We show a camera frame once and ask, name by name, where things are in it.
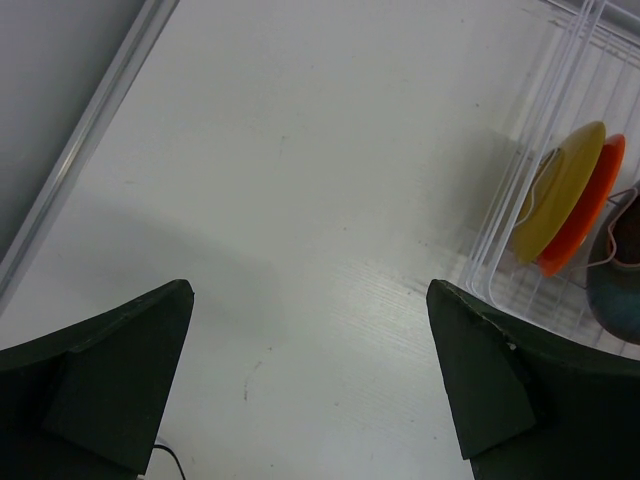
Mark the yellow brown plate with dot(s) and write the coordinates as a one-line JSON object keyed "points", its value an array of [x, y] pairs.
{"points": [[557, 186]]}

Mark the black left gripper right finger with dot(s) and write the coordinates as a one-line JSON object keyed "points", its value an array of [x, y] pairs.
{"points": [[527, 403]]}

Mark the white wire dish rack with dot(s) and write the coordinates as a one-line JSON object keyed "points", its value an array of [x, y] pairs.
{"points": [[590, 73]]}

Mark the orange plate left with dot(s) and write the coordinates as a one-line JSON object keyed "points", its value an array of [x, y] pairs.
{"points": [[583, 216]]}

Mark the dark teal plate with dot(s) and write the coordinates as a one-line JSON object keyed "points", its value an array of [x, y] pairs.
{"points": [[612, 278]]}

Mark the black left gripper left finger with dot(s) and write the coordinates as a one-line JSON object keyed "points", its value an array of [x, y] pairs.
{"points": [[86, 401]]}

